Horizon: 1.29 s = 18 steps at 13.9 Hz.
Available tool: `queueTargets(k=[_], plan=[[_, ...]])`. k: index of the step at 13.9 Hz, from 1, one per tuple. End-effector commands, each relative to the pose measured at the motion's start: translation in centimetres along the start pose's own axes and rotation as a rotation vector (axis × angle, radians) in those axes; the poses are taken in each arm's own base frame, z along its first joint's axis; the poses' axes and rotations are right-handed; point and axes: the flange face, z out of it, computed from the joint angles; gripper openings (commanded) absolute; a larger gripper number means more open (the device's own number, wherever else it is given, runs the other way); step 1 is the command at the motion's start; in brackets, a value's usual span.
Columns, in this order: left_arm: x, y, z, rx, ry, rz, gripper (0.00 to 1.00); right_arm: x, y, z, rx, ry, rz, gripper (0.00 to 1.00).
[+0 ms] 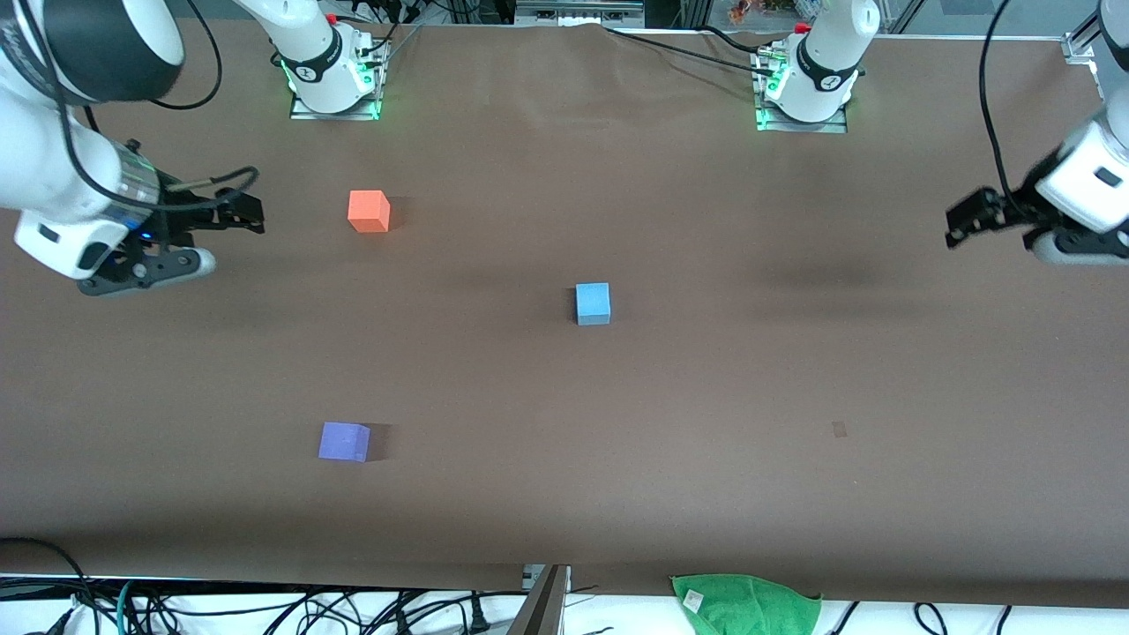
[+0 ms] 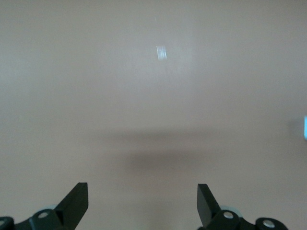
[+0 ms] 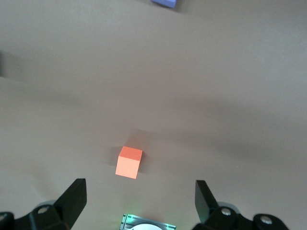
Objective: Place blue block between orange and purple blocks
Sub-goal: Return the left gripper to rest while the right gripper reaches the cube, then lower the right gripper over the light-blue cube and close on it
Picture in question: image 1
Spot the light blue foam block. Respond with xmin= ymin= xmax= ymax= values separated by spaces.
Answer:
xmin=575 ymin=282 xmax=611 ymax=326

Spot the orange foam block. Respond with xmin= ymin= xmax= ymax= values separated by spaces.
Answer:
xmin=348 ymin=190 xmax=392 ymax=234

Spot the purple foam block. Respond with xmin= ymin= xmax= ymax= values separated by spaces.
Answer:
xmin=318 ymin=422 xmax=371 ymax=463

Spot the grey electronics box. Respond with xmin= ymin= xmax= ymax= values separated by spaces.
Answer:
xmin=515 ymin=0 xmax=646 ymax=27

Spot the brown table cover sheet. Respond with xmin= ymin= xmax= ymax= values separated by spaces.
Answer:
xmin=0 ymin=16 xmax=1129 ymax=609

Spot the green microfibre cloth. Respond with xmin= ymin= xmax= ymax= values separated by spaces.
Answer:
xmin=670 ymin=573 xmax=823 ymax=635

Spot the grey aluminium profile bar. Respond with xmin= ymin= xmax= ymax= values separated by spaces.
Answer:
xmin=507 ymin=564 xmax=571 ymax=635

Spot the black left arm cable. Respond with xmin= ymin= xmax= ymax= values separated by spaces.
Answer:
xmin=979 ymin=0 xmax=1026 ymax=195

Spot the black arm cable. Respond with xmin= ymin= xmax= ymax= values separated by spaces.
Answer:
xmin=35 ymin=0 xmax=262 ymax=218
xmin=979 ymin=0 xmax=1026 ymax=195

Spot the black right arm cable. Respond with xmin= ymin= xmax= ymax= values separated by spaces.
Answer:
xmin=35 ymin=0 xmax=262 ymax=218

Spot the aluminium frame corner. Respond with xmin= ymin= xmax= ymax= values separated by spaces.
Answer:
xmin=1063 ymin=18 xmax=1103 ymax=65

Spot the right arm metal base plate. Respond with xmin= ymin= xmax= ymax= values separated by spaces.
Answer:
xmin=289 ymin=40 xmax=390 ymax=121

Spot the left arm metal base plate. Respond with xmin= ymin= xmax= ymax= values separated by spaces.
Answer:
xmin=754 ymin=49 xmax=849 ymax=134

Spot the long black table cable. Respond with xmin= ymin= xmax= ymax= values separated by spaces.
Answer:
xmin=603 ymin=25 xmax=779 ymax=78

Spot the black looped floor cable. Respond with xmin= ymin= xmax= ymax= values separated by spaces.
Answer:
xmin=0 ymin=536 xmax=93 ymax=614

